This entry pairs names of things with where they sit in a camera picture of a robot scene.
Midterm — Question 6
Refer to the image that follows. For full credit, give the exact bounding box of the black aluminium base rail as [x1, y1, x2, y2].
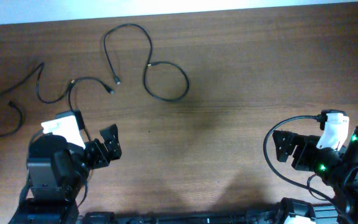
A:
[79, 198, 338, 224]

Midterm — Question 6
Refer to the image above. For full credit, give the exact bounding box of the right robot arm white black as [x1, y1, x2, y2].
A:
[273, 126, 358, 223]

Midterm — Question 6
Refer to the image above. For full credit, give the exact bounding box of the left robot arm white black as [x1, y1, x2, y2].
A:
[10, 124, 122, 223]

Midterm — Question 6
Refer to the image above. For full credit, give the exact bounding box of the black usb cable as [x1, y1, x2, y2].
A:
[0, 62, 75, 137]
[67, 77, 115, 113]
[103, 23, 190, 102]

